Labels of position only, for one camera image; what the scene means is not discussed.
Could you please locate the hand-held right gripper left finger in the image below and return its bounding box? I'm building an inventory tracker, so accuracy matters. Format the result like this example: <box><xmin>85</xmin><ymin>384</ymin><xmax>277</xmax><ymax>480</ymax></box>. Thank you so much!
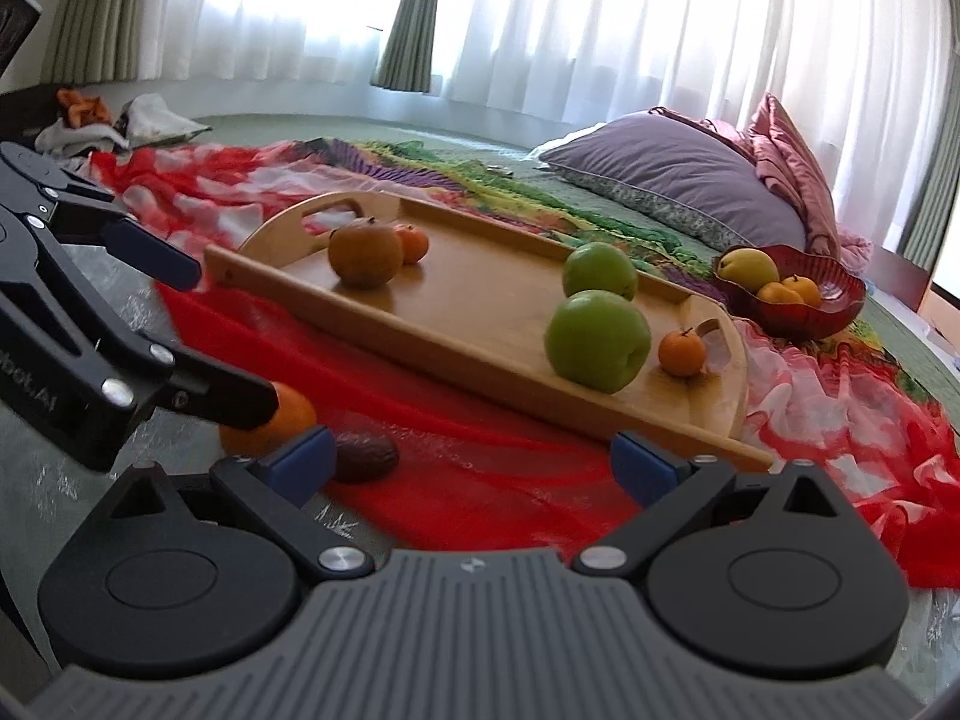
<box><xmin>81</xmin><ymin>425</ymin><xmax>374</xmax><ymax>581</ymax></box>

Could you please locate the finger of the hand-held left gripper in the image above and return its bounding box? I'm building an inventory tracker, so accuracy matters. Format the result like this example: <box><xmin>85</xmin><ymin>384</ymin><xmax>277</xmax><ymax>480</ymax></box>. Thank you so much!
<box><xmin>0</xmin><ymin>142</ymin><xmax>202</xmax><ymax>292</ymax></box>
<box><xmin>0</xmin><ymin>210</ymin><xmax>280</xmax><ymax>428</ymax></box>

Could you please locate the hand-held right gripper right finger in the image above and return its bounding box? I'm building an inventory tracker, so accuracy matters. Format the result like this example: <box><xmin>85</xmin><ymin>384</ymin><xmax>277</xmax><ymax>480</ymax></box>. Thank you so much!
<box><xmin>571</xmin><ymin>433</ymin><xmax>875</xmax><ymax>577</ymax></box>

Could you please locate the large orange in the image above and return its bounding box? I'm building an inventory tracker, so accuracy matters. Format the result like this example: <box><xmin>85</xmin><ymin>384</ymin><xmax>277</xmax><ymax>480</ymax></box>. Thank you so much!
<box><xmin>217</xmin><ymin>382</ymin><xmax>318</xmax><ymax>458</ymax></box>

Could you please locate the green apple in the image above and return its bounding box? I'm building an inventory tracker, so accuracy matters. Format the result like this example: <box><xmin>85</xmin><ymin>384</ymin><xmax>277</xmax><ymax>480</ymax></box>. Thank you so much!
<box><xmin>562</xmin><ymin>242</ymin><xmax>638</xmax><ymax>301</ymax></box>
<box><xmin>544</xmin><ymin>290</ymin><xmax>652</xmax><ymax>394</ymax></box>

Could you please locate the brown russet pear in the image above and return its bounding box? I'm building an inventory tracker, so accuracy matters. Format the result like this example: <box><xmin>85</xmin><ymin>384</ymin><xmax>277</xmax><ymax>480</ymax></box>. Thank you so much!
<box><xmin>328</xmin><ymin>217</ymin><xmax>404</xmax><ymax>288</ymax></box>

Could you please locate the wooden serving tray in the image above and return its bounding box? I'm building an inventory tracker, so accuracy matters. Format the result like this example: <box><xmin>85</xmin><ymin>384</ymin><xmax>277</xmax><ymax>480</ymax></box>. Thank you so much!
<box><xmin>204</xmin><ymin>191</ymin><xmax>773</xmax><ymax>473</ymax></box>

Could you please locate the small tangerine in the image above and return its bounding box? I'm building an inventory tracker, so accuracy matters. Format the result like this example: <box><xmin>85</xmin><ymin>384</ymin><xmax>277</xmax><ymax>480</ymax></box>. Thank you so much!
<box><xmin>391</xmin><ymin>223</ymin><xmax>430</xmax><ymax>265</ymax></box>

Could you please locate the dark red date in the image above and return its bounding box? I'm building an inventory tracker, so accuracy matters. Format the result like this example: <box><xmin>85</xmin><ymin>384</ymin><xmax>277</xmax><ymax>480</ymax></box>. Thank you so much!
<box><xmin>334</xmin><ymin>431</ymin><xmax>400</xmax><ymax>483</ymax></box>

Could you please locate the red and white scarf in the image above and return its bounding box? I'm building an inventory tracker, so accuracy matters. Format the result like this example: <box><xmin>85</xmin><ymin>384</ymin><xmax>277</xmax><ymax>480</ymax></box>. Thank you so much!
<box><xmin>90</xmin><ymin>142</ymin><xmax>960</xmax><ymax>590</ymax></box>

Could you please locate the orange cloth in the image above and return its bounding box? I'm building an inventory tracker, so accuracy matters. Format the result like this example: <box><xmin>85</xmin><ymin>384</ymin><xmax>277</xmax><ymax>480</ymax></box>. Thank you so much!
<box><xmin>56</xmin><ymin>88</ymin><xmax>113</xmax><ymax>128</ymax></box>

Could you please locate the yellow pear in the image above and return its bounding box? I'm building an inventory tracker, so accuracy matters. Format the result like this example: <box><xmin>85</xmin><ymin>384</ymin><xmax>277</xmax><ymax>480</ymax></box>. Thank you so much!
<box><xmin>716</xmin><ymin>247</ymin><xmax>781</xmax><ymax>292</ymax></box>

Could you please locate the red glass bowl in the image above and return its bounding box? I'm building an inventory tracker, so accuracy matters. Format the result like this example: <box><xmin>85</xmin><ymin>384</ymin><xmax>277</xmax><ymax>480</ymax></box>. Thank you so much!
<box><xmin>711</xmin><ymin>244</ymin><xmax>867</xmax><ymax>342</ymax></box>

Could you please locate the green curtain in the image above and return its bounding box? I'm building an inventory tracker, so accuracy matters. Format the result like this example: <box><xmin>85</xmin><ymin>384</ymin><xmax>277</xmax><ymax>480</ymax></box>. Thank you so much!
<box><xmin>896</xmin><ymin>112</ymin><xmax>960</xmax><ymax>271</ymax></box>
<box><xmin>371</xmin><ymin>0</ymin><xmax>447</xmax><ymax>95</ymax></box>
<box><xmin>41</xmin><ymin>0</ymin><xmax>181</xmax><ymax>83</ymax></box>

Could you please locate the dark box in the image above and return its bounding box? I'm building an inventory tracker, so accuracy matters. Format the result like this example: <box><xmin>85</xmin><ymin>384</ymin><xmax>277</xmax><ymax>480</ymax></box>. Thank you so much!
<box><xmin>0</xmin><ymin>0</ymin><xmax>44</xmax><ymax>80</ymax></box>

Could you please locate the colourful floral cloth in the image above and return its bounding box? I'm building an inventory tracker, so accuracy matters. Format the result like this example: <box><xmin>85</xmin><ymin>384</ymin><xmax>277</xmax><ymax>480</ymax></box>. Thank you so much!
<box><xmin>255</xmin><ymin>136</ymin><xmax>938</xmax><ymax>406</ymax></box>

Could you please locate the purple pillow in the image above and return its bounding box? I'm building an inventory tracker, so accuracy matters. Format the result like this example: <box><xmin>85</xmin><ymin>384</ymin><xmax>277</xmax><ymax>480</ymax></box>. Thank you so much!
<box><xmin>536</xmin><ymin>111</ymin><xmax>807</xmax><ymax>256</ymax></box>

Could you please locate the brown wooden headboard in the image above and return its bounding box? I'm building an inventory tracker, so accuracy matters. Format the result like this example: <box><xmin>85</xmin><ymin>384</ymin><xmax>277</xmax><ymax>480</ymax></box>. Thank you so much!
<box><xmin>870</xmin><ymin>247</ymin><xmax>935</xmax><ymax>312</ymax></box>

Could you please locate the pink quilt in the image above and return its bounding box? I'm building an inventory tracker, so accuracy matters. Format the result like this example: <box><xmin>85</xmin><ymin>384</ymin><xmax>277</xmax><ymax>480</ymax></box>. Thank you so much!
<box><xmin>720</xmin><ymin>92</ymin><xmax>875</xmax><ymax>271</ymax></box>

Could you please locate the white sheer curtain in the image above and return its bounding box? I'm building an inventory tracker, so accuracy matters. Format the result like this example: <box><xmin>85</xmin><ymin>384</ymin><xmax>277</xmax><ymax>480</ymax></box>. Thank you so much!
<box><xmin>142</xmin><ymin>0</ymin><xmax>953</xmax><ymax>241</ymax></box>

